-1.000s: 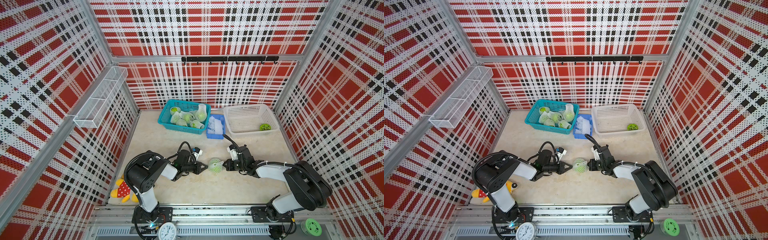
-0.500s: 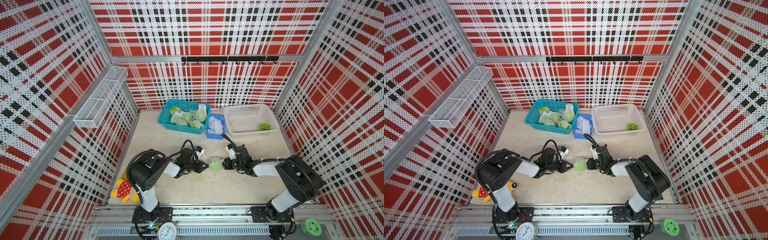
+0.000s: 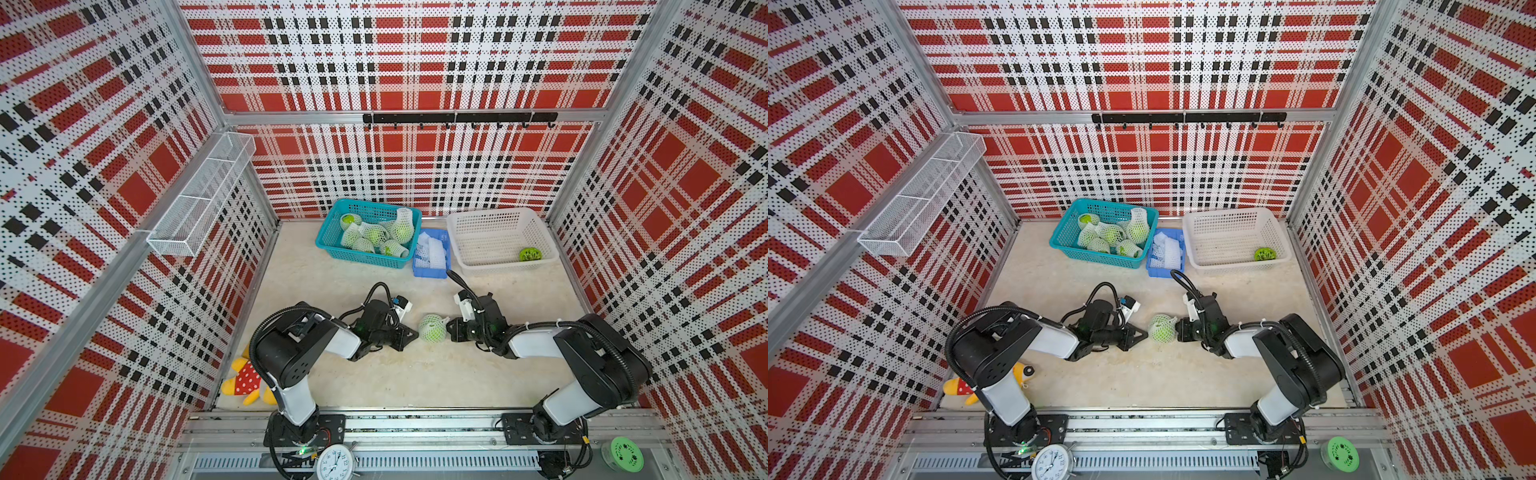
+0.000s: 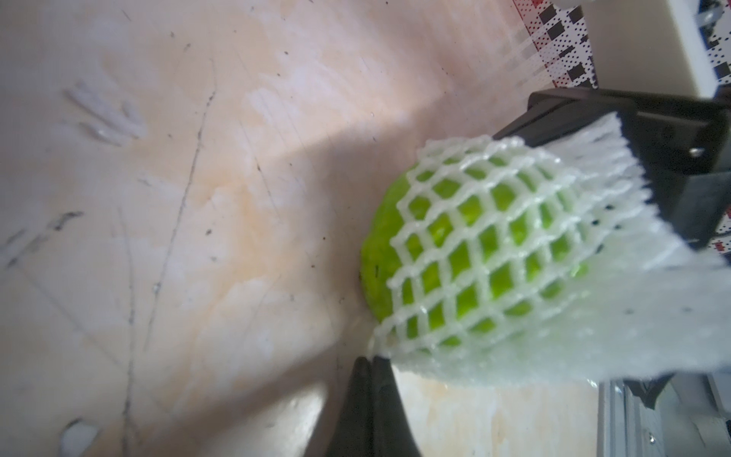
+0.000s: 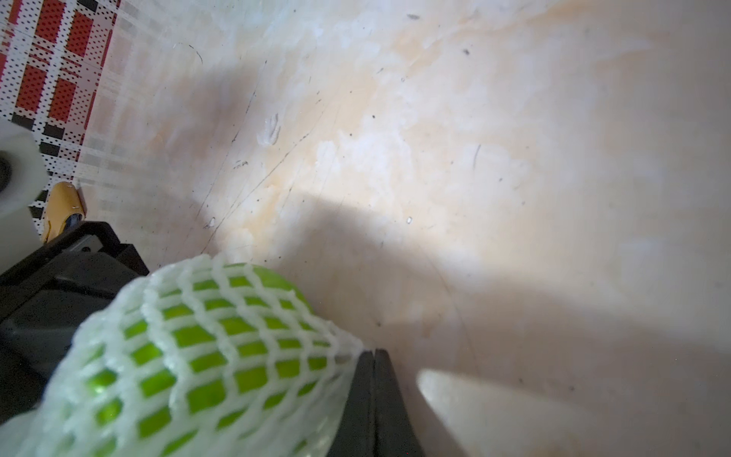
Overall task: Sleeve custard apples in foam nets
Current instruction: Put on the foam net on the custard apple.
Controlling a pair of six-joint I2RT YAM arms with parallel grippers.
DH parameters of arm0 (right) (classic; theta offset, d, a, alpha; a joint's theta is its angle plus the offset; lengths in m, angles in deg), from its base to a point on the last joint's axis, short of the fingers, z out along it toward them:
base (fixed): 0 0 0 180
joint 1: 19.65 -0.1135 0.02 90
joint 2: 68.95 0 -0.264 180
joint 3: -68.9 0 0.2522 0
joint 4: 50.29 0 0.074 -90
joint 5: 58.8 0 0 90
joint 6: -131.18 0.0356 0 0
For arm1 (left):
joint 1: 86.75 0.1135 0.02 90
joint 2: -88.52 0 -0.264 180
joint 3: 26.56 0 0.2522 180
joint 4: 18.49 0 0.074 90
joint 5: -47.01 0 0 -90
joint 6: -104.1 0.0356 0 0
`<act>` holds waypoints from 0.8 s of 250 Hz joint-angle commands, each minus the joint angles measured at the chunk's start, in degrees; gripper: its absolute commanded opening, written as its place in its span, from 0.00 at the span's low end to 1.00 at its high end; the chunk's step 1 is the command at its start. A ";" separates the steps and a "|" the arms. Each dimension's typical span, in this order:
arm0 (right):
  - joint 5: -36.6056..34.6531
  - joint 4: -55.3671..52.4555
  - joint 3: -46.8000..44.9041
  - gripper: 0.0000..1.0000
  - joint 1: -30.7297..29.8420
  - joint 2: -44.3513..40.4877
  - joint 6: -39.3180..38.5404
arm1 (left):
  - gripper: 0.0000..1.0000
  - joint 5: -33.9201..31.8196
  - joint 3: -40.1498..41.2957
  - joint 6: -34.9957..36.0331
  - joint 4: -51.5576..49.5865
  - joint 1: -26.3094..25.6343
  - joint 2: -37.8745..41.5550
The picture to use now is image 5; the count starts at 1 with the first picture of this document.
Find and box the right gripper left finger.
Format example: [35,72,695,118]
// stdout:
[327,352,376,457]

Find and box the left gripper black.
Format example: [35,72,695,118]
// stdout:
[1,221,150,422]

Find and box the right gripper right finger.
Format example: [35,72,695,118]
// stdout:
[374,350,425,457]

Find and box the green custard apple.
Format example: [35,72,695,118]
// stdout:
[56,262,338,457]

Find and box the yellow plush toy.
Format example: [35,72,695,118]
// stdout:
[41,182,86,244]

